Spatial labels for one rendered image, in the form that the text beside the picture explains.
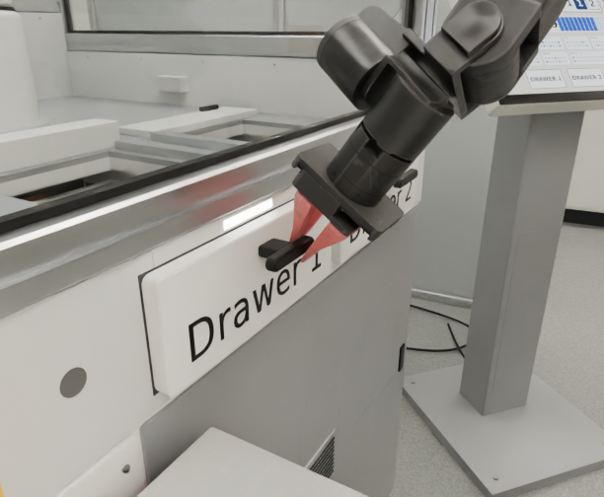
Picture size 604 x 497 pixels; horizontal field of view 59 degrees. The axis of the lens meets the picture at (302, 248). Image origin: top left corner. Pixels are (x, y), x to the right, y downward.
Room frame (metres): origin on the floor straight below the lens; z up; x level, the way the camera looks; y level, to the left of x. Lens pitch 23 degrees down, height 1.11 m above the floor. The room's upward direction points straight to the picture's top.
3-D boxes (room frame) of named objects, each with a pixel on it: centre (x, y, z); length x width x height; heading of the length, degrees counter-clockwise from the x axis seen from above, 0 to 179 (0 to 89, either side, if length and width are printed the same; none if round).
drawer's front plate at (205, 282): (0.49, 0.04, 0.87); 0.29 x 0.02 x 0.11; 150
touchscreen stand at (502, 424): (1.29, -0.61, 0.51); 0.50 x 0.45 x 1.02; 19
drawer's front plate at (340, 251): (0.76, -0.12, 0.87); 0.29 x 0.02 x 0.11; 150
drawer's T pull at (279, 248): (0.48, 0.02, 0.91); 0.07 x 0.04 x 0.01; 150
